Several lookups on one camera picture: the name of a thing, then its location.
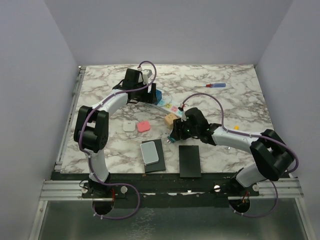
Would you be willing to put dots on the white folding plug adapter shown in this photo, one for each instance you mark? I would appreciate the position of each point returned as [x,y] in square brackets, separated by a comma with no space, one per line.
[129,126]

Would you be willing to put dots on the blue cube socket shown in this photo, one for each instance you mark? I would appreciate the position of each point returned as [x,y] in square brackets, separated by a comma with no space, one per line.
[158,95]

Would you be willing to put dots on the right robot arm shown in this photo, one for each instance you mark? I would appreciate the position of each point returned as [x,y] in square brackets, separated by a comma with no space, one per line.
[271,156]

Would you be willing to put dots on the black slab under power bank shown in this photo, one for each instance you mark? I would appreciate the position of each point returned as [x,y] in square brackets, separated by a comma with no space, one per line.
[160,166]

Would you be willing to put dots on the pink plug adapter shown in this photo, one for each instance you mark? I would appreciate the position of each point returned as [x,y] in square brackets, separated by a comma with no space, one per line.
[143,126]

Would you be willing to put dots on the aluminium table edge rail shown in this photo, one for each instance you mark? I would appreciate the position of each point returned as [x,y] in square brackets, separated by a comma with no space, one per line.
[67,130]

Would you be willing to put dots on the blue red screwdriver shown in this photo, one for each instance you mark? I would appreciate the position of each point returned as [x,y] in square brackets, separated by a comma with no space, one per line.
[212,85]

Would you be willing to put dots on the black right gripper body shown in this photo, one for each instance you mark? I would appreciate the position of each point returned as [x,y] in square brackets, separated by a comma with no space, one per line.
[185,130]

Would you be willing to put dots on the black rectangular slab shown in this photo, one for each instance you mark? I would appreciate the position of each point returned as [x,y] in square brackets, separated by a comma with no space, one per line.
[189,161]

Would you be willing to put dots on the white power strip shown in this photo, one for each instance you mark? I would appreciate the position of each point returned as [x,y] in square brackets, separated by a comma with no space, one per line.
[169,106]

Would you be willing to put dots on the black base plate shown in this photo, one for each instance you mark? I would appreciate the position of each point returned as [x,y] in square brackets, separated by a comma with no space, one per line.
[157,190]

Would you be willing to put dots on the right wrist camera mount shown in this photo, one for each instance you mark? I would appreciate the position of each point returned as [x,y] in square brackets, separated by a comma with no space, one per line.
[181,109]

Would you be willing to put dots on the teal USB charger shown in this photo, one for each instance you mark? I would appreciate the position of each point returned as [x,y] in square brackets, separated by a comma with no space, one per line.
[170,140]

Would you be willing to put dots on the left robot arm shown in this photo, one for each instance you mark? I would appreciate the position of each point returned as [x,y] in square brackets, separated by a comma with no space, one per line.
[92,125]

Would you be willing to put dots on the grey white power bank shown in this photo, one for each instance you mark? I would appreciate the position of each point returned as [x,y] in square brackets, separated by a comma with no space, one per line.
[149,153]

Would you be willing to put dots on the beige cube socket adapter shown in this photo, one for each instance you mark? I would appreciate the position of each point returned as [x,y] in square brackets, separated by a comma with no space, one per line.
[169,120]

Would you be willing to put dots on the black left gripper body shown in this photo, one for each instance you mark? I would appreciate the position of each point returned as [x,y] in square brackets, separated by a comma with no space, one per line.
[142,95]

